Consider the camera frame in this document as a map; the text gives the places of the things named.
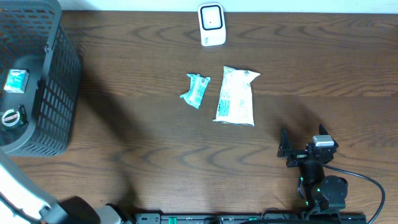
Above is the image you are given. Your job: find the dark green round-label box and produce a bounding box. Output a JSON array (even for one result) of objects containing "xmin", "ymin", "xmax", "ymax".
[{"xmin": 1, "ymin": 106, "xmax": 28, "ymax": 131}]

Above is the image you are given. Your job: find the white barcode scanner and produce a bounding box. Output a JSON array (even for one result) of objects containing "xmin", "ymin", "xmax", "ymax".
[{"xmin": 197, "ymin": 2, "xmax": 226, "ymax": 47}]

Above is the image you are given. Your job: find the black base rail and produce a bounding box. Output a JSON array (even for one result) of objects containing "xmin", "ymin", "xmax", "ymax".
[{"xmin": 134, "ymin": 211, "xmax": 367, "ymax": 224}]

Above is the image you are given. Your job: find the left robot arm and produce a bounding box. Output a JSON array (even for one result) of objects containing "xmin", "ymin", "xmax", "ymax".
[{"xmin": 1, "ymin": 151, "xmax": 136, "ymax": 224}]

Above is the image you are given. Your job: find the green snack packet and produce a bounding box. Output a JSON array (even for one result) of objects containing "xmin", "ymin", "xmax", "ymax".
[{"xmin": 180, "ymin": 73, "xmax": 211, "ymax": 109}]

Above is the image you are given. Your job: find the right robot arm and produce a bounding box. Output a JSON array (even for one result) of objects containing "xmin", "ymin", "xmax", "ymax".
[{"xmin": 277, "ymin": 125, "xmax": 348, "ymax": 220}]

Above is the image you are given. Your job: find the teal tissue pack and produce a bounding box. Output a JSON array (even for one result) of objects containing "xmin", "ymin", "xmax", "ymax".
[{"xmin": 4, "ymin": 69, "xmax": 29, "ymax": 93}]

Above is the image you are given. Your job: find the grey plastic mesh basket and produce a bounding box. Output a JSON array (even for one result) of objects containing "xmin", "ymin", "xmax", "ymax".
[{"xmin": 1, "ymin": 0, "xmax": 82, "ymax": 157}]

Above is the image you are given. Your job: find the cream snack bag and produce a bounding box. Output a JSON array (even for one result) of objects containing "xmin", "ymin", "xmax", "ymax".
[{"xmin": 213, "ymin": 65, "xmax": 261, "ymax": 126}]

